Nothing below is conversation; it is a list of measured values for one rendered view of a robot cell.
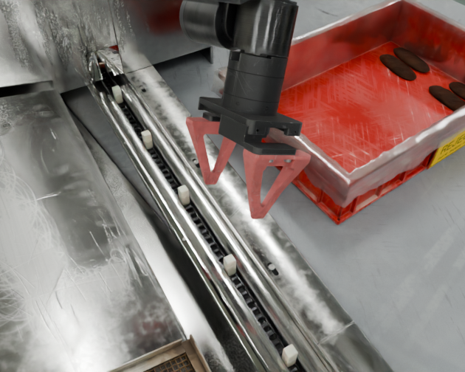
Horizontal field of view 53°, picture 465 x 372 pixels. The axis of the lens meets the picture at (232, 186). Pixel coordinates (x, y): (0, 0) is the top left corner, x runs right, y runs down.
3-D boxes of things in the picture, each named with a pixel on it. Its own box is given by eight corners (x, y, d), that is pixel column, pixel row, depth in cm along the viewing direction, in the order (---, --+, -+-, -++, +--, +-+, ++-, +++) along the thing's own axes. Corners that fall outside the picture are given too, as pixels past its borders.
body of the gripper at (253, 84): (244, 116, 54) (257, 50, 51) (301, 142, 46) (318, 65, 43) (195, 113, 50) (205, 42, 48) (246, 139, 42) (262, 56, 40)
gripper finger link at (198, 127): (225, 176, 58) (238, 102, 55) (257, 198, 52) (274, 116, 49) (176, 178, 54) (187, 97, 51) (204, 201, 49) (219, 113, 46)
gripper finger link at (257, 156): (257, 198, 52) (274, 116, 49) (297, 225, 47) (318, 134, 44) (204, 201, 49) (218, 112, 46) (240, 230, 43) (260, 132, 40)
